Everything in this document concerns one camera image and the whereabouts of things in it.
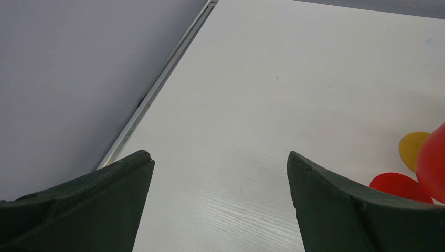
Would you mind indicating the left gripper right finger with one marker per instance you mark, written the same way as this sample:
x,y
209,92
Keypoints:
x,y
335,213

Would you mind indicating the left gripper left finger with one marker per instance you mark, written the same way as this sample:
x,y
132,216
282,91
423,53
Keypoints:
x,y
99,211

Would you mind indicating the yellow wine glass front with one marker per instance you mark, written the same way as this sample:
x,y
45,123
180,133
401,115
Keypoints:
x,y
409,148

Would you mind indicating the red plastic wine glass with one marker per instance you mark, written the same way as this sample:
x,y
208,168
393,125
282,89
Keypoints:
x,y
429,183

